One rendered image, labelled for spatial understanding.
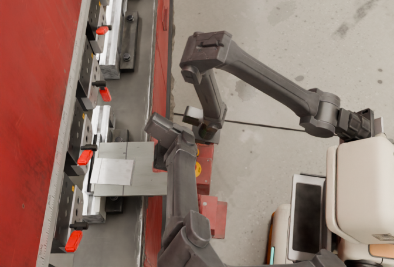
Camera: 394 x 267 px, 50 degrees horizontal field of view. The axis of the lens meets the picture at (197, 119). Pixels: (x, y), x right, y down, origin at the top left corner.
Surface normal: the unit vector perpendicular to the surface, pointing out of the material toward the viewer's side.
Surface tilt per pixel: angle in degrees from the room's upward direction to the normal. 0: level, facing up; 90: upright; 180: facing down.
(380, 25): 0
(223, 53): 39
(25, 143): 90
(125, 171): 0
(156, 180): 0
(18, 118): 90
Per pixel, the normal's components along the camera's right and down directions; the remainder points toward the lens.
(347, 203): -0.69, -0.45
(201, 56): -0.54, -0.43
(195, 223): 0.54, -0.79
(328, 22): -0.04, -0.49
